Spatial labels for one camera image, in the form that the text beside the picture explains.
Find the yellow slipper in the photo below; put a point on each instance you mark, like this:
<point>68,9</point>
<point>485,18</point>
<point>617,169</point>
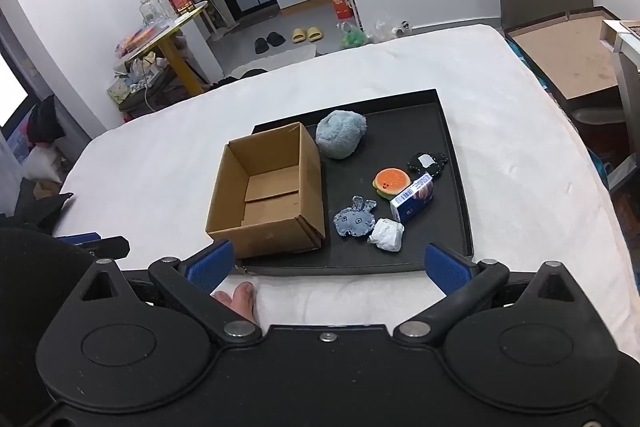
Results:
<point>298,36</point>
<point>315,34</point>

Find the black tray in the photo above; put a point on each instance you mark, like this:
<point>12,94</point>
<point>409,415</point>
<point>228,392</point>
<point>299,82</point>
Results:
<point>440,207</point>

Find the burger squishy toy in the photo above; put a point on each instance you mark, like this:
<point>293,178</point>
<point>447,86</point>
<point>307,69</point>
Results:
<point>392,179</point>

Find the brown cardboard board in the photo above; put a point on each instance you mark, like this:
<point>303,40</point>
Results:
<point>570,57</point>

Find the black slipper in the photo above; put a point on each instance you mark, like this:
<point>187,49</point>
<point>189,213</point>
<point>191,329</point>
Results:
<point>275,39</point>
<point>260,46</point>

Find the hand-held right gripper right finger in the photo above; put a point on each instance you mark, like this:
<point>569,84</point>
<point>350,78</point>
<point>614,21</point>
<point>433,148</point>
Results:
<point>447,269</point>

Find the yellow round table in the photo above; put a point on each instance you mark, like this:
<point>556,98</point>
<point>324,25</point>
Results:
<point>177,57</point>

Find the glass jar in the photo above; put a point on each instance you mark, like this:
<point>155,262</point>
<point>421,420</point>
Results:
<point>150,9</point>

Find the black flower-shaped toy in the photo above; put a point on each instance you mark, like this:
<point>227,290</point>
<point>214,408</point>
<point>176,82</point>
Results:
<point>415,167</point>

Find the blue plush toy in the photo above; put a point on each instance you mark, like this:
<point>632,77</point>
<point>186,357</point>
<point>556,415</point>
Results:
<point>340,132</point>

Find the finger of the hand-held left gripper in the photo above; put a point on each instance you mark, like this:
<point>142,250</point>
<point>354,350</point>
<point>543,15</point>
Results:
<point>107,247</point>

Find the tissue box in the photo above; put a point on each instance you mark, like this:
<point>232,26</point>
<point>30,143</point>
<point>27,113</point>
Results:
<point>119,94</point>

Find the white sack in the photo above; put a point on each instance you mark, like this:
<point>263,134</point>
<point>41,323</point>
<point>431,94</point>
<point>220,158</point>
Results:
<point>42,164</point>

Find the blue grey fabric toy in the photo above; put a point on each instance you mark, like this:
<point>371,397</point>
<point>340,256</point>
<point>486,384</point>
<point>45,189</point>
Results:
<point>352,222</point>

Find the dark cloth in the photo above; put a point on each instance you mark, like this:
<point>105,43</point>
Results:
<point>42,202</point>

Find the cardboard box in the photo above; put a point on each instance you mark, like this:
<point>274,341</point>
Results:
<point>265,237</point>

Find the green plastic bag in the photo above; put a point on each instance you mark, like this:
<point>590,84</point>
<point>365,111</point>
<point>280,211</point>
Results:
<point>354,37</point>

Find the white plastic bag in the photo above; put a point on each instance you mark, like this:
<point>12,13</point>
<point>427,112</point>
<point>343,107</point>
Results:
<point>386,31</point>

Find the red box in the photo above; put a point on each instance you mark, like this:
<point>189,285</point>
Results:
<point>179,2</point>

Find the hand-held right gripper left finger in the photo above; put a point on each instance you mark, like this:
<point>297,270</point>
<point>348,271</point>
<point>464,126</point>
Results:
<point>210,264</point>

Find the orange box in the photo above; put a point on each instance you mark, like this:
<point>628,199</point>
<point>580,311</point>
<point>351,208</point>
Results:
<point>340,2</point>

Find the blue and white small carton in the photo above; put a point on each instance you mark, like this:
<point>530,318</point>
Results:
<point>412,207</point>

